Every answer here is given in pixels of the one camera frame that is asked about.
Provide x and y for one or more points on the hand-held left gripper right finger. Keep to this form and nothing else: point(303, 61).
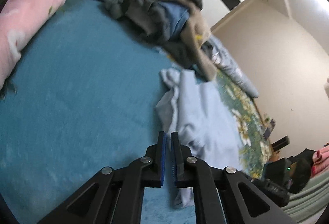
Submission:
point(174, 159)

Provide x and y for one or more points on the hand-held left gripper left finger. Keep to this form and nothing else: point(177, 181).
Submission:
point(162, 159)

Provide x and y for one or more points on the light blue shirt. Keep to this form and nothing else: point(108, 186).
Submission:
point(205, 121)

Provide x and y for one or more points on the person's right forearm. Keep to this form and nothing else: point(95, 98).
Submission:
point(311, 201)

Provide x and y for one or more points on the person's right hand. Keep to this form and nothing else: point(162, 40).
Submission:
point(321, 159)

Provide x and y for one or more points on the small dark box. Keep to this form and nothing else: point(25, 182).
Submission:
point(280, 143)

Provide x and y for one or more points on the small blue box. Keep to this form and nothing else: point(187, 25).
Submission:
point(270, 129)

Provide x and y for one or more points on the beige fuzzy sweater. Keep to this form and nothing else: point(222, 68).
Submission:
point(195, 34)

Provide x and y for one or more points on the blue fleece garment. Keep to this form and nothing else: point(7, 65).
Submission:
point(174, 17)

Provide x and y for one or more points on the grey sweatshirt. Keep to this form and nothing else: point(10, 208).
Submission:
point(144, 16)

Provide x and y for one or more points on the pink pillow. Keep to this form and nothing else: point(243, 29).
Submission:
point(25, 23)

